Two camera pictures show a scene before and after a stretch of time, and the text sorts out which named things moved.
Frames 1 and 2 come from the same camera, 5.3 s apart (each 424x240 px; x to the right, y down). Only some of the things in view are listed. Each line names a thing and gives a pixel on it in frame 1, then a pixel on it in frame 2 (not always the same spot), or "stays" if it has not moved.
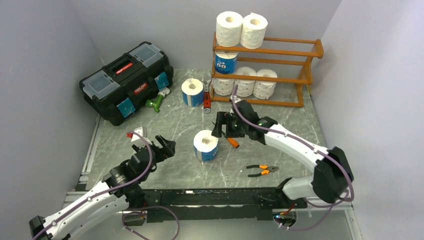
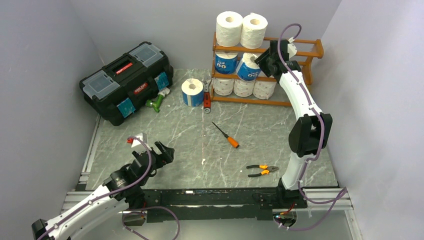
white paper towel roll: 245,87 stays
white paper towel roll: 253,31 stays
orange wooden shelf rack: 310,81 stays
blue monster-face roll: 205,146 → 247,69
